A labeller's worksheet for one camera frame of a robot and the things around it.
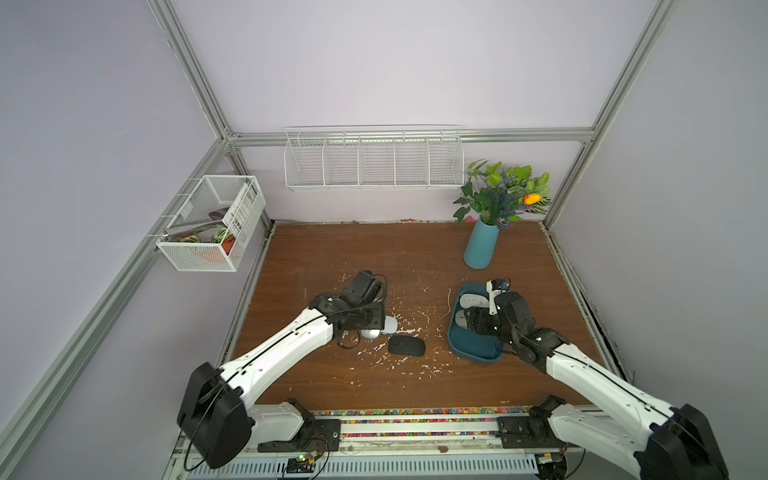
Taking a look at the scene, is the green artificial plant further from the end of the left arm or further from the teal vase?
the end of the left arm

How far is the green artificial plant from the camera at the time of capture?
2.68 feet

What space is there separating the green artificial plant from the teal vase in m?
0.04

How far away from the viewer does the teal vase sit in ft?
3.15
